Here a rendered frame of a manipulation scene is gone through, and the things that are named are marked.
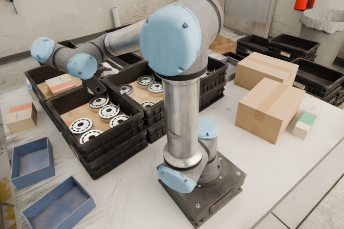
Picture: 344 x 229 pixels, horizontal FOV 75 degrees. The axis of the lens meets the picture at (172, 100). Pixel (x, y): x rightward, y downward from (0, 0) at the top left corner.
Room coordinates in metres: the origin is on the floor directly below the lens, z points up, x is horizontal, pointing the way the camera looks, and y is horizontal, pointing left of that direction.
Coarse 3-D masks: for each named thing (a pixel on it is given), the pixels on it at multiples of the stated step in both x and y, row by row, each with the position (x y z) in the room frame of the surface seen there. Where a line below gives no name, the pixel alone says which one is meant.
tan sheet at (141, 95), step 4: (128, 84) 1.14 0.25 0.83; (132, 84) 1.14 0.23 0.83; (136, 84) 1.13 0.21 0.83; (136, 88) 1.09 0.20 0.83; (140, 88) 1.09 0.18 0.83; (136, 92) 1.05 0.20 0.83; (140, 92) 1.05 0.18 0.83; (144, 92) 1.05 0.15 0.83; (136, 96) 1.01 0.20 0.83; (140, 96) 1.01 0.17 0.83; (144, 96) 1.01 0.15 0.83; (148, 96) 1.01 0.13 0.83; (152, 96) 1.01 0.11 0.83; (160, 96) 1.00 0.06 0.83; (136, 100) 0.98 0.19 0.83; (140, 100) 0.97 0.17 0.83; (144, 100) 0.97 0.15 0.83; (148, 100) 0.97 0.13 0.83; (152, 100) 0.97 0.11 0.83; (156, 100) 0.97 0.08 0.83; (160, 100) 0.97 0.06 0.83
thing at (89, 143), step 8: (104, 80) 1.03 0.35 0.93; (80, 88) 0.97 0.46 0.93; (112, 88) 0.95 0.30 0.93; (120, 96) 0.89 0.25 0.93; (48, 104) 0.84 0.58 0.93; (56, 112) 0.78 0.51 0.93; (128, 120) 0.71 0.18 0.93; (136, 120) 0.72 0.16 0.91; (64, 128) 0.68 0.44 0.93; (112, 128) 0.66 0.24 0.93; (120, 128) 0.67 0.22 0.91; (72, 136) 0.63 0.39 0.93; (96, 136) 0.62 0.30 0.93; (104, 136) 0.63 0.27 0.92; (80, 144) 0.58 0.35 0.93; (88, 144) 0.59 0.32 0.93
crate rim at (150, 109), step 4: (144, 60) 1.24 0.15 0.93; (136, 64) 1.20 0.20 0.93; (124, 68) 1.15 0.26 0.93; (128, 68) 1.16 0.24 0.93; (120, 72) 1.12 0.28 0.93; (108, 76) 1.08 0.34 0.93; (108, 80) 1.03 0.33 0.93; (112, 84) 0.99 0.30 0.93; (116, 88) 0.95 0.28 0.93; (128, 96) 0.88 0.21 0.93; (132, 100) 0.84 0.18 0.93; (136, 104) 0.81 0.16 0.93; (156, 104) 0.80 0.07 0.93; (160, 104) 0.81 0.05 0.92; (144, 108) 0.78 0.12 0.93; (148, 108) 0.78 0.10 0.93; (152, 108) 0.78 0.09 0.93; (156, 108) 0.79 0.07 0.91; (144, 112) 0.77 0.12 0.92; (148, 112) 0.77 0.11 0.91
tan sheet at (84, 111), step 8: (88, 104) 0.96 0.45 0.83; (112, 104) 0.95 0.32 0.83; (72, 112) 0.90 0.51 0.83; (80, 112) 0.90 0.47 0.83; (88, 112) 0.89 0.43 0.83; (96, 112) 0.89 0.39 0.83; (64, 120) 0.84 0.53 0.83; (72, 120) 0.84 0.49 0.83; (96, 120) 0.83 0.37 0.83; (96, 128) 0.77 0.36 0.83; (104, 128) 0.77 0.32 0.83
